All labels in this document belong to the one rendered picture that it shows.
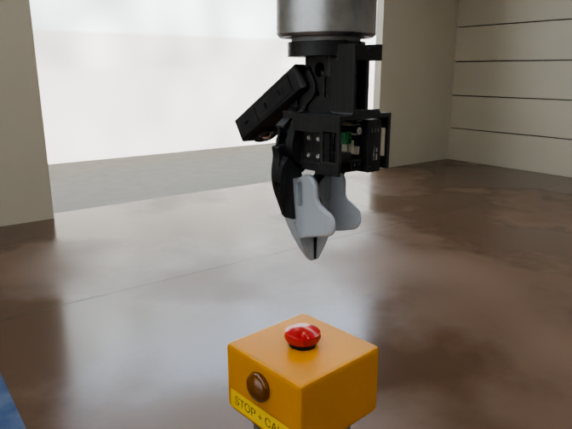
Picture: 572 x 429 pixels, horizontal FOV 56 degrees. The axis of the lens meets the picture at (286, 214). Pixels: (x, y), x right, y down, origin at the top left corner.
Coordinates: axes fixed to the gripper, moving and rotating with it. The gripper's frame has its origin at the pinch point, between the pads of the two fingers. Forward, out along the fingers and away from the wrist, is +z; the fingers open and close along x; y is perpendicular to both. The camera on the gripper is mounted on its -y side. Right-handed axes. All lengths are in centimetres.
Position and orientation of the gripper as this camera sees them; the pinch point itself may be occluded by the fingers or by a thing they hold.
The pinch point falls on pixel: (308, 245)
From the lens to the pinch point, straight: 56.4
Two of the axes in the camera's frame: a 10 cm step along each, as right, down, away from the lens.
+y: 6.7, 1.9, -7.2
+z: 0.0, 9.7, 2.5
